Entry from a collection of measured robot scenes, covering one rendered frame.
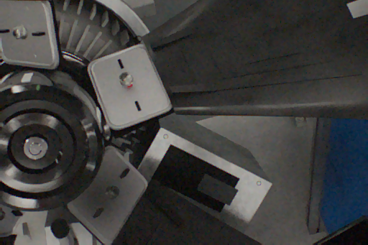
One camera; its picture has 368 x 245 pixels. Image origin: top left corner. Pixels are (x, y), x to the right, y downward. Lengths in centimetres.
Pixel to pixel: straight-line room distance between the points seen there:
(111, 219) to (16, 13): 22
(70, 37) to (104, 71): 8
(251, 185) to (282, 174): 116
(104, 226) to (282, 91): 22
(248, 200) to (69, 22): 29
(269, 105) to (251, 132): 140
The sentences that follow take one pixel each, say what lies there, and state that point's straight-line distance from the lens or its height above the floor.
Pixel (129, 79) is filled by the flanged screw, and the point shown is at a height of 121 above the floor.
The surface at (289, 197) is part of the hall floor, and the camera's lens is 196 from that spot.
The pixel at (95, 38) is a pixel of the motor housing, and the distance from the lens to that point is 77.
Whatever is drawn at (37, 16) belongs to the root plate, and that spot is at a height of 128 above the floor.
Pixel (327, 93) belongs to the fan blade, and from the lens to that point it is 68.
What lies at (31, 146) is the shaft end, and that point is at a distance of 64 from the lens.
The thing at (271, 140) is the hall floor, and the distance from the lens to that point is 205.
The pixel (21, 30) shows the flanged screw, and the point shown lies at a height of 126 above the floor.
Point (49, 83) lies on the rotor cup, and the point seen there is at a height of 126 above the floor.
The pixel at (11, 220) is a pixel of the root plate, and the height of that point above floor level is 110.
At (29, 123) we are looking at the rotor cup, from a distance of 64.
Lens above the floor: 174
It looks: 55 degrees down
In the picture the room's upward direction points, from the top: 10 degrees counter-clockwise
